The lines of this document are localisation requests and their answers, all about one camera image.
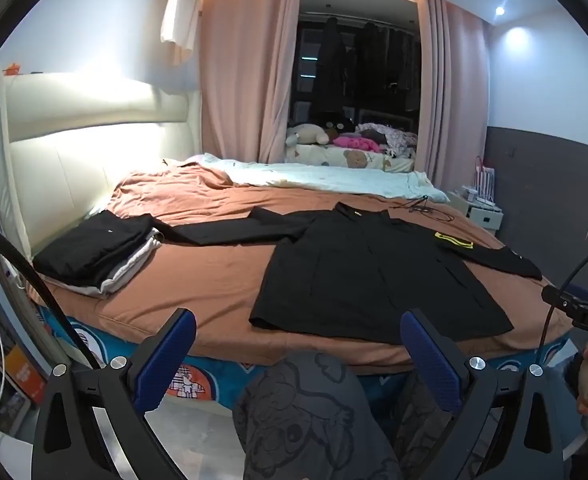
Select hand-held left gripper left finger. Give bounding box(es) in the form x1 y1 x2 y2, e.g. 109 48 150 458
30 307 197 480

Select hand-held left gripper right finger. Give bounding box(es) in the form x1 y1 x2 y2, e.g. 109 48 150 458
399 309 567 480

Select black jacket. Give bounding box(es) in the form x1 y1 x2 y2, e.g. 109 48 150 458
161 201 543 346

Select stack of folded clothes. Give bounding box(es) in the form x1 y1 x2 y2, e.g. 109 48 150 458
33 210 157 287

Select blue printed bed sheet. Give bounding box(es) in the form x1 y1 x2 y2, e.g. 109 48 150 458
39 305 582 413

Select bed with brown sheet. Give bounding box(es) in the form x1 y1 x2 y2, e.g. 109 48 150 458
24 164 572 368

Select person's legs in grey pants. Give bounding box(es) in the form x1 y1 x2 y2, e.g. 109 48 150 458
231 350 457 480

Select orange box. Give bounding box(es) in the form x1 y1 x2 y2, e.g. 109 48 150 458
3 345 46 407

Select white nightstand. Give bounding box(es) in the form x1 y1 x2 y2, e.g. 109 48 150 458
466 201 505 232

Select striped paper bag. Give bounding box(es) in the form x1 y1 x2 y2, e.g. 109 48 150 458
471 155 498 206

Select white quilt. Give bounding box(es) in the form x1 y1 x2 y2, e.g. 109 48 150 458
181 152 450 204

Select bear print bedding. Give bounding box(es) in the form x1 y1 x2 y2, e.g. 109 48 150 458
286 142 417 173

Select patterned cloth pile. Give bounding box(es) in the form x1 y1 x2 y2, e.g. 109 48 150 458
356 122 420 157

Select cream padded headboard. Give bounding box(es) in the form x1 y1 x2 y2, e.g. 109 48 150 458
0 71 205 257

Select pink cloth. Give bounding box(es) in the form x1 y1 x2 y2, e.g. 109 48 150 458
334 135 380 152

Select brown plush bear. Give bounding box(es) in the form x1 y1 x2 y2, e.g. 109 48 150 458
324 117 356 144

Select white plush toy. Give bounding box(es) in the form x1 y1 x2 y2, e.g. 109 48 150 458
285 122 332 147

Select pink curtain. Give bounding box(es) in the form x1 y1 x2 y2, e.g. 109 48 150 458
416 0 490 194
199 0 302 163

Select hanging dark coat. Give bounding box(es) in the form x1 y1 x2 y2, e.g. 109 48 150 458
316 16 349 115

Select hanging white garment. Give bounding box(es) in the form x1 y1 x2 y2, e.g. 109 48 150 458
160 0 206 52

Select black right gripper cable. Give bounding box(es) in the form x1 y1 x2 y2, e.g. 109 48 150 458
541 243 588 363

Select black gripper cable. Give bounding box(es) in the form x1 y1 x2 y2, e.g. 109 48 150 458
0 216 102 372
541 243 588 363

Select black cables on bed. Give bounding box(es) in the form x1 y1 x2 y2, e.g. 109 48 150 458
393 195 455 222

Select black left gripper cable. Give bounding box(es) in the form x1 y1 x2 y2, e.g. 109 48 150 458
0 216 102 372

